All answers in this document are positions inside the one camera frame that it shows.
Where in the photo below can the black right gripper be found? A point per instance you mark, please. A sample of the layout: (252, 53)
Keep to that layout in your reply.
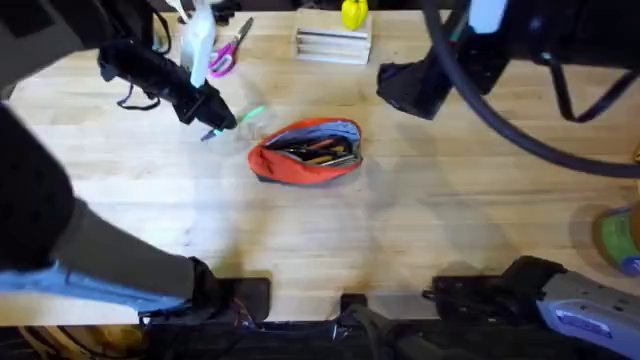
(480, 60)

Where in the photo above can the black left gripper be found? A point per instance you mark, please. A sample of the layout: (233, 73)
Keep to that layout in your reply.
(145, 70)

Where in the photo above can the green pen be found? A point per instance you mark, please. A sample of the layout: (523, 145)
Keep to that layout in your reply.
(252, 114)

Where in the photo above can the orange soft zip bag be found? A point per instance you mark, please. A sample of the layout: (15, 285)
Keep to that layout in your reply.
(295, 167)

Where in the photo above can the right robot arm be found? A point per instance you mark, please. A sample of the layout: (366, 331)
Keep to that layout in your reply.
(575, 300)

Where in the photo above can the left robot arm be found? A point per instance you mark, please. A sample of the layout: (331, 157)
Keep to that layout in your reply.
(30, 200)

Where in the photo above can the pale upright wrist plate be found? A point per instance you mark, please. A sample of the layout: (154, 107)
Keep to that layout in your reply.
(199, 45)

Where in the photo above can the pale wooden box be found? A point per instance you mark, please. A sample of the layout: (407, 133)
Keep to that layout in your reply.
(332, 47)

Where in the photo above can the yellow plastic object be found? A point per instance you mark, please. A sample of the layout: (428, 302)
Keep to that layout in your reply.
(354, 12)

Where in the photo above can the green tape roll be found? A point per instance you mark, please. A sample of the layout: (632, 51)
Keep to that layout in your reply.
(617, 240)

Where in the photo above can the black rail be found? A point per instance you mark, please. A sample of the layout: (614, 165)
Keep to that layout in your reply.
(300, 345)

